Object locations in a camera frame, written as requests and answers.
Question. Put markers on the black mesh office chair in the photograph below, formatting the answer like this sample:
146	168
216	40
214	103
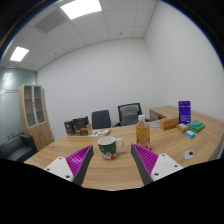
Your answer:
129	115

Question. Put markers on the orange-brown box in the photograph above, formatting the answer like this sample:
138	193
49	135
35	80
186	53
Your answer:
169	123

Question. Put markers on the small blue and white box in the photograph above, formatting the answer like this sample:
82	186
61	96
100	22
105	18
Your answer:
190	134

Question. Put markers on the dark padded office chair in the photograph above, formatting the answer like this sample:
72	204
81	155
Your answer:
101	119

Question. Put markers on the orange-label drink bottle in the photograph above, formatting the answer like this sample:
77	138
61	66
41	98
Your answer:
143	135

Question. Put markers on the purple standing package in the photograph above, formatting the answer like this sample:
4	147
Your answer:
184	112

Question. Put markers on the black leather sofa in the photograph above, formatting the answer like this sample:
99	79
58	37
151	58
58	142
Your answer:
16	150

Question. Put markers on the wooden side desk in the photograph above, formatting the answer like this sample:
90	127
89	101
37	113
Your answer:
163	112

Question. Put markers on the green and white mug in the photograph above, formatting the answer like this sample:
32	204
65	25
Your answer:
107	147

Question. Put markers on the wooden glass-door shelf cabinet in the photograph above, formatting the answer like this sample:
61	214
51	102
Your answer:
36	120

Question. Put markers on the small dark box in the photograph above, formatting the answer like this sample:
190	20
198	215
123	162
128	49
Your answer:
69	127

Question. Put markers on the small square ceiling light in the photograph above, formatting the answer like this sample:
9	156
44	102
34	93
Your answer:
19	54

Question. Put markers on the small round white disc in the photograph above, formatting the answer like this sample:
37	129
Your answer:
188	154

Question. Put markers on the large square ceiling light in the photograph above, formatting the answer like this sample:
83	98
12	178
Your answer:
81	8

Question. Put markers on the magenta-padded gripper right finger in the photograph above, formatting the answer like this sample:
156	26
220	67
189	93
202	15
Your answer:
146	160

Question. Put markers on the green packet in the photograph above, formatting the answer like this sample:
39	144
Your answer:
196	125

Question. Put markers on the printed leaflet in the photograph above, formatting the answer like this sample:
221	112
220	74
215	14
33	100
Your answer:
99	133

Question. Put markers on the ceiling air vent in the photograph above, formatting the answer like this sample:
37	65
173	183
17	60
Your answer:
50	20

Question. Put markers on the small tan labelled box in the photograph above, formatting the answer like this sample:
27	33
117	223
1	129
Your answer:
182	127

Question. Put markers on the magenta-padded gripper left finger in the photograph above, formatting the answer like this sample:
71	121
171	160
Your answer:
78	160

